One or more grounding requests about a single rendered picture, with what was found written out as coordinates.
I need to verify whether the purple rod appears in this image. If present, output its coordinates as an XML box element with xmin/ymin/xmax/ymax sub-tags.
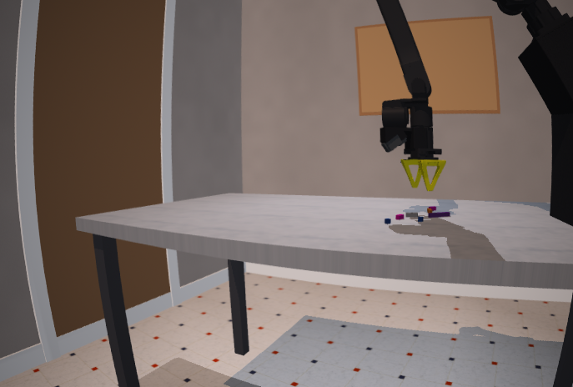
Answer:
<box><xmin>428</xmin><ymin>212</ymin><xmax>450</xmax><ymax>218</ymax></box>

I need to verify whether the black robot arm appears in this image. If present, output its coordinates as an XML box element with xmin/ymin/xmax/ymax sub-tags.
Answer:
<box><xmin>376</xmin><ymin>0</ymin><xmax>570</xmax><ymax>153</ymax></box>

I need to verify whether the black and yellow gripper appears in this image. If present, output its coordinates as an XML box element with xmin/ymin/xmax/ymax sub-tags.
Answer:
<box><xmin>401</xmin><ymin>127</ymin><xmax>446</xmax><ymax>191</ymax></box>

